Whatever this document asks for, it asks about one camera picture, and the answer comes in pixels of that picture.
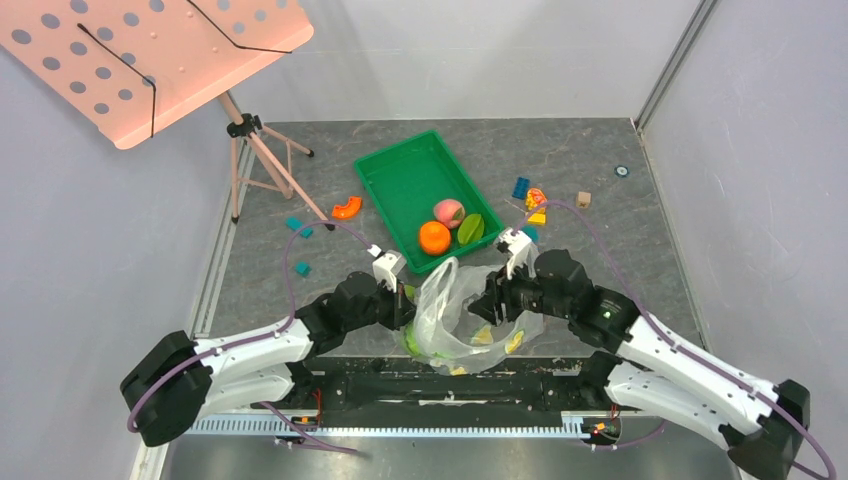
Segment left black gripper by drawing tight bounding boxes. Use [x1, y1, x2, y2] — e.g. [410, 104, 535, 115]
[344, 275, 422, 332]

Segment green fake fruit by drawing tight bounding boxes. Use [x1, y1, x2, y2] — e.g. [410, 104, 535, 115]
[402, 330, 424, 358]

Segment clear plastic bag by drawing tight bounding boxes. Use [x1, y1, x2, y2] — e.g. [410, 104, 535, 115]
[398, 258, 544, 376]

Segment lime green starfruit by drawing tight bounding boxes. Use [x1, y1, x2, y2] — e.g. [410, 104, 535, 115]
[456, 213, 485, 247]

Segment orange fake fruit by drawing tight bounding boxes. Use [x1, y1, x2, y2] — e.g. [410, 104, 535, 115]
[418, 221, 453, 256]

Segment red fake fruit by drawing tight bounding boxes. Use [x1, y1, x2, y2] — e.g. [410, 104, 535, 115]
[433, 199, 466, 230]

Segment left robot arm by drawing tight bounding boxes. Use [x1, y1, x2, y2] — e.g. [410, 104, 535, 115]
[119, 272, 416, 447]

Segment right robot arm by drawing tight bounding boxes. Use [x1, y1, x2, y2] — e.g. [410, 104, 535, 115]
[468, 250, 810, 479]

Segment teal toy block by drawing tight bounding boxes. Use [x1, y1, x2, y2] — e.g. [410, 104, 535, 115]
[522, 226, 539, 243]

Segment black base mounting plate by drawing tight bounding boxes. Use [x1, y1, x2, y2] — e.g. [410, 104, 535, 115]
[273, 357, 612, 429]

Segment small teal cube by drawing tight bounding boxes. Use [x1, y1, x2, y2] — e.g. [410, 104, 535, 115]
[295, 262, 311, 277]

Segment orange curved toy piece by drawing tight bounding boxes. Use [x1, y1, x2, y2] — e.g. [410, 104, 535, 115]
[332, 196, 363, 221]

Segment blue lego brick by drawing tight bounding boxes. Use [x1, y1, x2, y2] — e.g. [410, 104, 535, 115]
[511, 177, 530, 200]

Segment green plastic tray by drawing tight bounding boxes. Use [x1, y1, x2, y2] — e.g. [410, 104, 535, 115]
[353, 130, 505, 275]

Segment teal rectangular block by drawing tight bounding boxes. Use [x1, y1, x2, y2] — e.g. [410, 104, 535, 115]
[285, 217, 313, 238]

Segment small wooden cube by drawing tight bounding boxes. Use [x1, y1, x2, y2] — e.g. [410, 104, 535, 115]
[575, 191, 592, 209]

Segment pink tripod stand legs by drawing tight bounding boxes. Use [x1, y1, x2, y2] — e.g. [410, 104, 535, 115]
[216, 91, 328, 224]

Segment pink perforated music stand desk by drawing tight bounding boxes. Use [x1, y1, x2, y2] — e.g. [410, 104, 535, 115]
[1, 1, 314, 150]

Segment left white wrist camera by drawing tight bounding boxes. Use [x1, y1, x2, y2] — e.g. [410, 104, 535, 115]
[367, 244, 406, 293]

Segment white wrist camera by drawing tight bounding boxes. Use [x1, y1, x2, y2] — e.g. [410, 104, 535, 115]
[495, 228, 536, 280]
[367, 244, 406, 293]

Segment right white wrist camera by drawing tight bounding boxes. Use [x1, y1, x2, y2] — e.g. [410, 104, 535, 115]
[495, 228, 536, 280]

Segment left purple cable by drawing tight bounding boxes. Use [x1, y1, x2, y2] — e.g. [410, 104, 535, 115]
[126, 220, 386, 456]

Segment aluminium frame rail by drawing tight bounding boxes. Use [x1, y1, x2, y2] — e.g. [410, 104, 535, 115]
[129, 369, 774, 480]

